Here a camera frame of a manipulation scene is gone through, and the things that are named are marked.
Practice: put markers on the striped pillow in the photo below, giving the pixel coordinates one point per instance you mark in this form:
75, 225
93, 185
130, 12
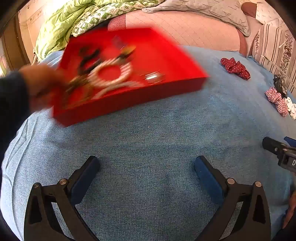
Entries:
272, 44

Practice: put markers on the red polka dot scrunchie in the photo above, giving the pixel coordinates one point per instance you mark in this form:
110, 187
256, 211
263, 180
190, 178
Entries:
235, 67

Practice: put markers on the white patterned pillow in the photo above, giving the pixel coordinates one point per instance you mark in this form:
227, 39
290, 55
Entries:
268, 11

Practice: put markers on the another person's forearm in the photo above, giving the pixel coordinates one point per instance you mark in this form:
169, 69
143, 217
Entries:
11, 99

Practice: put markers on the white dotted scrunchie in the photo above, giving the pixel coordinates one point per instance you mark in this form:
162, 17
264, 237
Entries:
291, 107

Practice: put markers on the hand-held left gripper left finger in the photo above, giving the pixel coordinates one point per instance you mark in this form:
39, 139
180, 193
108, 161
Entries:
85, 183

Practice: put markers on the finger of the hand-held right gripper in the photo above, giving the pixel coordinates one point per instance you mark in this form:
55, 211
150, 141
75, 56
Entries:
291, 141
272, 146

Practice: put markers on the grey pillow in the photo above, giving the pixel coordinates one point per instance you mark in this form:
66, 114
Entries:
208, 9

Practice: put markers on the pink bed sheet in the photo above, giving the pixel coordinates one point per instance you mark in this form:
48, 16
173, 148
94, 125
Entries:
185, 30

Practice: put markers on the wooden cabinet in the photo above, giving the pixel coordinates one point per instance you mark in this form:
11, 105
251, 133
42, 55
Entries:
11, 46

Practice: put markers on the red checked scrunchie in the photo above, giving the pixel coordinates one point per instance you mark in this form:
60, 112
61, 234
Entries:
275, 98

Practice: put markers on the brown pink pillow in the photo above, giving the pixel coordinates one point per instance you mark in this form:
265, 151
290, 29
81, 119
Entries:
248, 8

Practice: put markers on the blue blanket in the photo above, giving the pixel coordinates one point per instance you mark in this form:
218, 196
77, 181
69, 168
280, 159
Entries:
148, 139

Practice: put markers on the person's right hand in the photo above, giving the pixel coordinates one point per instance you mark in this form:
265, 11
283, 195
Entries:
290, 208

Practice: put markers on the green patterned quilt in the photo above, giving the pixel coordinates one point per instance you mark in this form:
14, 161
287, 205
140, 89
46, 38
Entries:
60, 25

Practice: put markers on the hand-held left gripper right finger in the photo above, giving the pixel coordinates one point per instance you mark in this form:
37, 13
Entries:
208, 180

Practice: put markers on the red tray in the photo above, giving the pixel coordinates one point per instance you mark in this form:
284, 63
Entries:
161, 58

